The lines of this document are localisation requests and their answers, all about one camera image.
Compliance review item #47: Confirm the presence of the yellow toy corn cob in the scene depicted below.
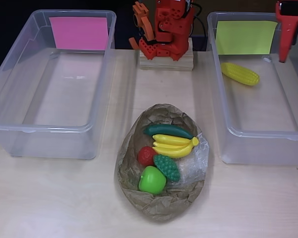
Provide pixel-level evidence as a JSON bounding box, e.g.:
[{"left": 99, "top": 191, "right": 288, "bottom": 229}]
[{"left": 220, "top": 62, "right": 261, "bottom": 87}]

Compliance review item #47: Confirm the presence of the dark green toy cucumber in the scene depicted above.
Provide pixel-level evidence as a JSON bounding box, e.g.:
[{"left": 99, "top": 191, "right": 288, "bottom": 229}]
[{"left": 143, "top": 123, "right": 194, "bottom": 140}]

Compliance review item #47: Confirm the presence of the yellow toy banana bunch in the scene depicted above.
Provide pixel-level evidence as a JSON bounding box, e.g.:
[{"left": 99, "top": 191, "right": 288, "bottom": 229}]
[{"left": 151, "top": 133, "right": 200, "bottom": 159}]

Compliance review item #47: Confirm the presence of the dark green bumpy toy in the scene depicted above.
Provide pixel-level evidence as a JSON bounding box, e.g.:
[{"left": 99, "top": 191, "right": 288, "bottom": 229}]
[{"left": 153, "top": 154, "right": 181, "bottom": 182}]

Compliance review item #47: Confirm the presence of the red toy strawberry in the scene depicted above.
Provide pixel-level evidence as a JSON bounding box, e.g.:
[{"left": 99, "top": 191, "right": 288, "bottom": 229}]
[{"left": 138, "top": 146, "right": 158, "bottom": 166}]

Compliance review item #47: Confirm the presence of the green toy apple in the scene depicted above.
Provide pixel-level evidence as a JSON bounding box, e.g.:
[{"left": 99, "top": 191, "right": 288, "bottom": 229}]
[{"left": 138, "top": 165, "right": 167, "bottom": 195}]

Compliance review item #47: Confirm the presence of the clear plastic bin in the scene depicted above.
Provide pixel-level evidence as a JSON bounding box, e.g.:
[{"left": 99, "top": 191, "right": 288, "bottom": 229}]
[
  {"left": 0, "top": 9, "right": 117, "bottom": 161},
  {"left": 206, "top": 11, "right": 298, "bottom": 167}
]

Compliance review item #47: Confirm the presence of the yellow paper note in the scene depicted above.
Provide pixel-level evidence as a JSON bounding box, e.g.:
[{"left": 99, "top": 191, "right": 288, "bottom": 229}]
[{"left": 215, "top": 20, "right": 279, "bottom": 55}]

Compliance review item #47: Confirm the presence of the wooden base block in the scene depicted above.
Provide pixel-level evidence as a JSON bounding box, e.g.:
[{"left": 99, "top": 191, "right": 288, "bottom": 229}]
[{"left": 140, "top": 37, "right": 195, "bottom": 72}]

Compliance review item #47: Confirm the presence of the orange printed clamp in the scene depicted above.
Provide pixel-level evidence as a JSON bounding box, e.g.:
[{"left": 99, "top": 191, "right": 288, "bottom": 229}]
[{"left": 128, "top": 1, "right": 156, "bottom": 60}]

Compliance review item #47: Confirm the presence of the clear plastic wrap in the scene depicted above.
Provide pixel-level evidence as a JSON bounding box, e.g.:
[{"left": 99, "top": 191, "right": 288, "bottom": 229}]
[{"left": 176, "top": 132, "right": 211, "bottom": 185}]

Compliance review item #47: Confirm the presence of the pink paper note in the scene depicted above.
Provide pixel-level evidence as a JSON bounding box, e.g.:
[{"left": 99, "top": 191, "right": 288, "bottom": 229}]
[{"left": 49, "top": 16, "right": 109, "bottom": 50}]

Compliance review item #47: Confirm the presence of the crumpled brown paper bag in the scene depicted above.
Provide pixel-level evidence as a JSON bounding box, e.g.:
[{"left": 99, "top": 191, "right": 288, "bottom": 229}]
[{"left": 114, "top": 103, "right": 212, "bottom": 223}]

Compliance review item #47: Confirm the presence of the black power cable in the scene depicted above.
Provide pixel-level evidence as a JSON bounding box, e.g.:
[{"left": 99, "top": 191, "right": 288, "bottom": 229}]
[{"left": 190, "top": 2, "right": 207, "bottom": 38}]

